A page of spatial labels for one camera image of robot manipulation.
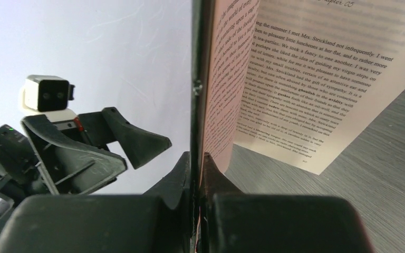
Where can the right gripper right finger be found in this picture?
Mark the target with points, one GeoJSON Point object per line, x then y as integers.
{"type": "Point", "coordinates": [234, 221]}

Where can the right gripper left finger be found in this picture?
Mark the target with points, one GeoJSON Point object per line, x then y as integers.
{"type": "Point", "coordinates": [156, 221]}

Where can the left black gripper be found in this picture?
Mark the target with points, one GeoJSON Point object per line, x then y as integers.
{"type": "Point", "coordinates": [52, 158]}

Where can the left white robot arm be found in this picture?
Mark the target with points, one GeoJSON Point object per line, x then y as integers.
{"type": "Point", "coordinates": [61, 152]}

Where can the black book gold cover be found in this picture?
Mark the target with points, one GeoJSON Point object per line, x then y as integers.
{"type": "Point", "coordinates": [296, 81]}

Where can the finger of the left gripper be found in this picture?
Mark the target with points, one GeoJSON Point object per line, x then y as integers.
{"type": "Point", "coordinates": [108, 126]}

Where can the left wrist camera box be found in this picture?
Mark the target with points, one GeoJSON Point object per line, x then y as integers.
{"type": "Point", "coordinates": [47, 95]}

